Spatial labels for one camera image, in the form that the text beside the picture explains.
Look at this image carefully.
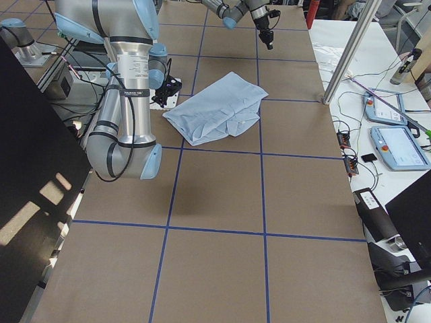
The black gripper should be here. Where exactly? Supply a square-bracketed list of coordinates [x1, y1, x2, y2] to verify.
[257, 20, 273, 50]
[153, 87, 171, 108]

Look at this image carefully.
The light blue button-up shirt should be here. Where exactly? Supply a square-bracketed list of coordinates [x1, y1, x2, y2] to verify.
[163, 72, 268, 146]

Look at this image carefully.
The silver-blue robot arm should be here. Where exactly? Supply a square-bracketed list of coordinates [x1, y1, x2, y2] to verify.
[201, 0, 281, 50]
[55, 1, 162, 182]

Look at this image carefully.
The red cylinder tube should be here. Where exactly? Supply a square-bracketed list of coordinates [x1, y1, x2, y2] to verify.
[306, 0, 320, 30]

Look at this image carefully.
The orange terminal block upper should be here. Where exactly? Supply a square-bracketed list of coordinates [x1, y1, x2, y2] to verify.
[337, 131, 351, 149]

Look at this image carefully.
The orange terminal block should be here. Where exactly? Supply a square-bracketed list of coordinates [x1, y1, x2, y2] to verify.
[343, 155, 359, 177]
[337, 131, 351, 149]

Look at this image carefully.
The upper blue teach pendant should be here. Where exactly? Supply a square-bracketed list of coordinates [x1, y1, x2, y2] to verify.
[364, 91, 407, 126]

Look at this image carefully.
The blue teach pendant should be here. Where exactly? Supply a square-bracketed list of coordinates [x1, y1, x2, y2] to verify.
[364, 91, 407, 126]
[370, 125, 430, 171]

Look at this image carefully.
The black panel board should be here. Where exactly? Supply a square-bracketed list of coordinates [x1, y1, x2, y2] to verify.
[1, 44, 90, 322]

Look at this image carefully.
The orange terminal block lower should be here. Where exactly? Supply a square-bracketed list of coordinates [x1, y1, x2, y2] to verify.
[343, 155, 359, 177]

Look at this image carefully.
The small black phone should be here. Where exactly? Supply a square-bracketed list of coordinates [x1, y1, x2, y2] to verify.
[361, 153, 377, 163]

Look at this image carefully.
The lower blue teach pendant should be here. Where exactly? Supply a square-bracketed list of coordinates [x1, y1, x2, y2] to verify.
[370, 125, 430, 171]

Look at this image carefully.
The metal reacher grabber stick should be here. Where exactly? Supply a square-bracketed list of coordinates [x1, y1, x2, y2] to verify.
[347, 76, 431, 138]

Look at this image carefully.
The black cardboard tube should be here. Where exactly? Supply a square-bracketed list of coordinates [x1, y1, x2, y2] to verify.
[352, 188, 399, 242]

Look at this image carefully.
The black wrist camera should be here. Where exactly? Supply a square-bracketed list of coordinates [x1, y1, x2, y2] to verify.
[166, 75, 183, 96]
[267, 9, 281, 19]

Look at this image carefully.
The aluminium frame post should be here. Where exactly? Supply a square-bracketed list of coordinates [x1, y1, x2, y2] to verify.
[322, 0, 381, 105]

